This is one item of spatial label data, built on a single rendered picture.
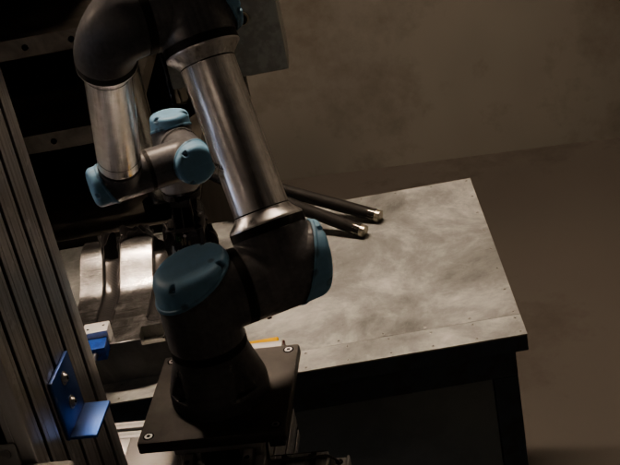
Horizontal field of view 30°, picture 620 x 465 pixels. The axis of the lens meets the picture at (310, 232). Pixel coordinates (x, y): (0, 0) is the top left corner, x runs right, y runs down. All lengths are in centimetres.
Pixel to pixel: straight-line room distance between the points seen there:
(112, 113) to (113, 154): 11
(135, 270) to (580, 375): 150
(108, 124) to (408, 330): 76
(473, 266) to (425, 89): 232
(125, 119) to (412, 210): 102
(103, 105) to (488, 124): 310
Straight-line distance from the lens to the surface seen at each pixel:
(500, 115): 477
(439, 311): 232
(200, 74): 172
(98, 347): 226
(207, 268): 164
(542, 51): 469
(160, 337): 231
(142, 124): 287
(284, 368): 180
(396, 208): 273
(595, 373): 347
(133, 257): 251
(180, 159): 202
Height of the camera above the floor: 204
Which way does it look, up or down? 27 degrees down
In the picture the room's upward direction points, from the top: 12 degrees counter-clockwise
